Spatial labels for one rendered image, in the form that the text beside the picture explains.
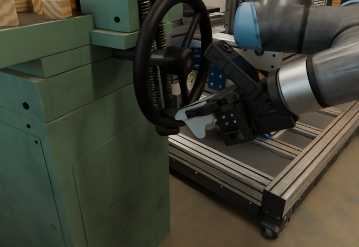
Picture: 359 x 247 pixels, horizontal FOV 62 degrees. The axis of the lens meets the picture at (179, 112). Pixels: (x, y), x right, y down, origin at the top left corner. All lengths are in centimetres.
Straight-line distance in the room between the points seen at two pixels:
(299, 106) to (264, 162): 97
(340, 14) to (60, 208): 69
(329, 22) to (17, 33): 49
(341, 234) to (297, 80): 112
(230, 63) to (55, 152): 41
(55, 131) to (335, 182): 142
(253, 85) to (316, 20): 13
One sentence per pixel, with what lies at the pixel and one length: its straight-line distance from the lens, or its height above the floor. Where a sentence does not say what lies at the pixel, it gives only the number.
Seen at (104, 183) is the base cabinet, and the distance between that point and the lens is 83.
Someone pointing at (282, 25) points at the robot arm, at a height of 91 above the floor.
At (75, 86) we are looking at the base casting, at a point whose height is 76.
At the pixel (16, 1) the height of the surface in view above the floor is 92.
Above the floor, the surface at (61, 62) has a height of 82.
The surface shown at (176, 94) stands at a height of 62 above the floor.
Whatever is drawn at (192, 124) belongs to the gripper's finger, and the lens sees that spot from 53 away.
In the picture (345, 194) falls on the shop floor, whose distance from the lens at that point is 170.
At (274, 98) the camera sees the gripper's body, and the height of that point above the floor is 83.
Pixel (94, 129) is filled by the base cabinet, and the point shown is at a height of 64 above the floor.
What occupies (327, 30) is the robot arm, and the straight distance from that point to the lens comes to 49.
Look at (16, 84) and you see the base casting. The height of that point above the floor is 78.
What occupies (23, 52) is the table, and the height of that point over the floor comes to 86.
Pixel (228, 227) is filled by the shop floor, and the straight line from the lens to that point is 137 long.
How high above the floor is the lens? 99
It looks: 26 degrees down
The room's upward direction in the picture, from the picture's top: straight up
